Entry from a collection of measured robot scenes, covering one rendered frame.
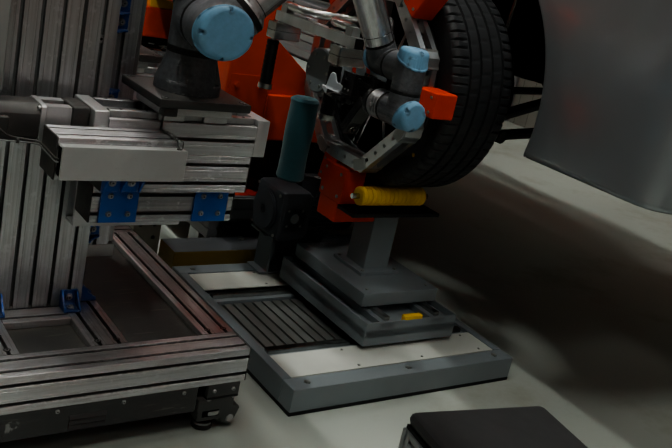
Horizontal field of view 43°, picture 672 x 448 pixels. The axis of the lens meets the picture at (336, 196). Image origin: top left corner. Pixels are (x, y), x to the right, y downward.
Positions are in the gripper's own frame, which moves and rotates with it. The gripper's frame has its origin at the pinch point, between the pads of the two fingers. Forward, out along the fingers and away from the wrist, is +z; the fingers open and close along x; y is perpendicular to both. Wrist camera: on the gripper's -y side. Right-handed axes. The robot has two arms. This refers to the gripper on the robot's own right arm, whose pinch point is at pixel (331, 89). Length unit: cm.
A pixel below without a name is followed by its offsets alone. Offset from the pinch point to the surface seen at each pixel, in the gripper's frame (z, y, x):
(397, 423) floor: -37, -83, -19
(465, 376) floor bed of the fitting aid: -27, -79, -53
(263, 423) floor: -27, -83, 18
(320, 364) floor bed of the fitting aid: -15, -75, -5
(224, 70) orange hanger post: 60, -9, 0
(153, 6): 251, -15, -56
